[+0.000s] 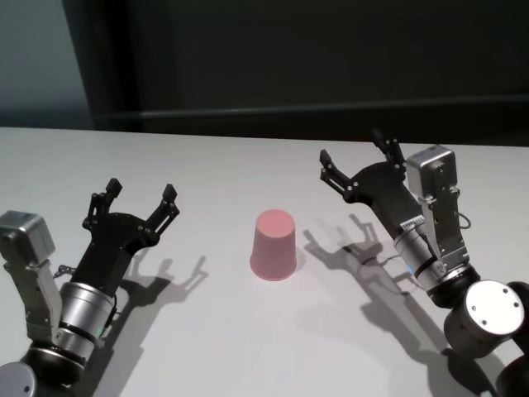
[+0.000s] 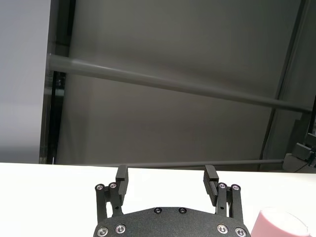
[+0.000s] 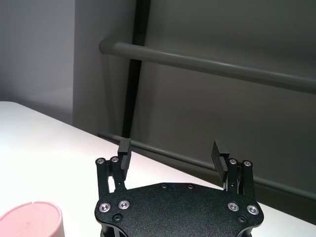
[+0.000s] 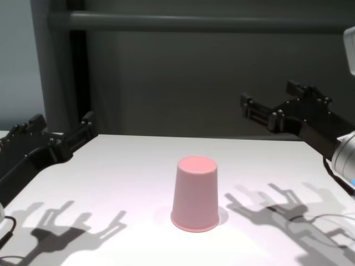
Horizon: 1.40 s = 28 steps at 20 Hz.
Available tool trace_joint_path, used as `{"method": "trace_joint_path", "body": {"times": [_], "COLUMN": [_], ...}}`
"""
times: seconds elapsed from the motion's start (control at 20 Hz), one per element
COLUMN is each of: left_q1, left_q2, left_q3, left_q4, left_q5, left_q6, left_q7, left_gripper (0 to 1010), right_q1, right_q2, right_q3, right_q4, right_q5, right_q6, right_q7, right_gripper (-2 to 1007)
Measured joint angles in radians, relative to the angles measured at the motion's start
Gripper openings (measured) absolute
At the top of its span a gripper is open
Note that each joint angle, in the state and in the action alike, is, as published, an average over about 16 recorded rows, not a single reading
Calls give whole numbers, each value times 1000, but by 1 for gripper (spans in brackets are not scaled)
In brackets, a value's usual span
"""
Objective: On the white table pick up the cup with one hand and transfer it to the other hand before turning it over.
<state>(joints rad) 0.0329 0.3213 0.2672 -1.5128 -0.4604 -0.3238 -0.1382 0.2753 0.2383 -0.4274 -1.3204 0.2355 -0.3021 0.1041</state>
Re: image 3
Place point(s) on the thin grey wall rail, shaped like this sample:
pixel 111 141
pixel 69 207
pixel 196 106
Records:
pixel 172 158

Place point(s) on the dark vertical frame post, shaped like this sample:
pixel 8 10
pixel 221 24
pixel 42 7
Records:
pixel 137 74

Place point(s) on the pink plastic cup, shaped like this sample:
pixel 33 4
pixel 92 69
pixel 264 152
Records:
pixel 29 219

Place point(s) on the thick grey wall rail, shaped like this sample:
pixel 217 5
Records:
pixel 197 61

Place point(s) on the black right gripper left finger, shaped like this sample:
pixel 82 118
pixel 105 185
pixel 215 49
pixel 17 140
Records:
pixel 124 160

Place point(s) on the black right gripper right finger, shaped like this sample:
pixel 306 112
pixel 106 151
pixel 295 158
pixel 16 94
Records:
pixel 219 163

